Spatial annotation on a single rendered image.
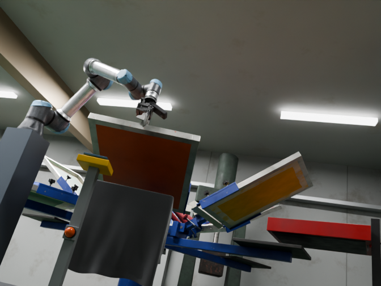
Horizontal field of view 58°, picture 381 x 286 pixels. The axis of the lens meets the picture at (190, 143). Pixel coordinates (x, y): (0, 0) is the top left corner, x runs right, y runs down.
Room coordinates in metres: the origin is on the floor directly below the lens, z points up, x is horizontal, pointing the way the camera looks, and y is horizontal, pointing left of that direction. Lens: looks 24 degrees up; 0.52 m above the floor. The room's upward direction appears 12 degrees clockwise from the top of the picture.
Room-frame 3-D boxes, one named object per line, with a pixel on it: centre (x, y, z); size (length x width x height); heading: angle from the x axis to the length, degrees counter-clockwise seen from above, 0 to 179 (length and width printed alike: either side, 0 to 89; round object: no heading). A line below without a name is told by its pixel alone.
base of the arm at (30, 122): (1.93, 0.95, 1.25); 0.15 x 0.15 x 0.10
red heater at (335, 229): (2.28, -0.99, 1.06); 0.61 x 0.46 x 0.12; 59
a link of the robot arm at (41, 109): (1.94, 0.95, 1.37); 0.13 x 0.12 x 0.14; 150
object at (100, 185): (1.66, 0.25, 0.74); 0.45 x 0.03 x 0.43; 89
